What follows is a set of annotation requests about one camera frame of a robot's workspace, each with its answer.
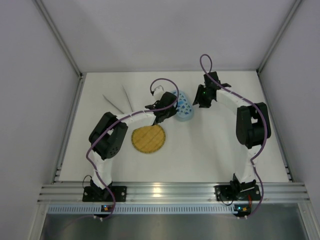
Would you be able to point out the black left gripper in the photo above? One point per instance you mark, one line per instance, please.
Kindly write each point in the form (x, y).
(160, 116)

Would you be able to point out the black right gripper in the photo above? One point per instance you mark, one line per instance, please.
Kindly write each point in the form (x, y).
(203, 99)

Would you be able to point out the light blue lunch box lid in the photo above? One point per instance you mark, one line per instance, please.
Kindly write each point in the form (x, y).
(183, 103)

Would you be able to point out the metal serving tongs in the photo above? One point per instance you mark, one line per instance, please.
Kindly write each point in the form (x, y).
(118, 99)

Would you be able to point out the light blue lunch box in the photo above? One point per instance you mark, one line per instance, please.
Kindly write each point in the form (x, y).
(183, 116)

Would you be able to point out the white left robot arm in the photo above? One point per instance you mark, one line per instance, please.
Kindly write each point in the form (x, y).
(107, 137)

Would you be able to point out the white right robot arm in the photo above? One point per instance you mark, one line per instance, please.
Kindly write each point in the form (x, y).
(252, 129)

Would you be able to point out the round bamboo plate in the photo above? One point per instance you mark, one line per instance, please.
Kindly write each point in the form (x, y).
(148, 139)

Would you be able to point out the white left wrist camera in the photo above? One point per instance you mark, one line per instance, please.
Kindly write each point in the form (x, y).
(158, 92)

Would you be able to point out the aluminium frame post right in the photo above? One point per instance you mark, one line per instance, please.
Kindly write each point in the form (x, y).
(293, 9)

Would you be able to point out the aluminium frame post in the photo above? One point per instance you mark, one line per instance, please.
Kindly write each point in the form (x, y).
(293, 9)
(39, 4)

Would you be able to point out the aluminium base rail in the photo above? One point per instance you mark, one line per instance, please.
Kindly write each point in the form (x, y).
(170, 193)

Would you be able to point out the aluminium frame post left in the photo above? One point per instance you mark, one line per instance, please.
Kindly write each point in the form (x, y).
(39, 4)

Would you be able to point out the slotted cable duct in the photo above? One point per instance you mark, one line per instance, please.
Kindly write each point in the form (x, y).
(144, 209)

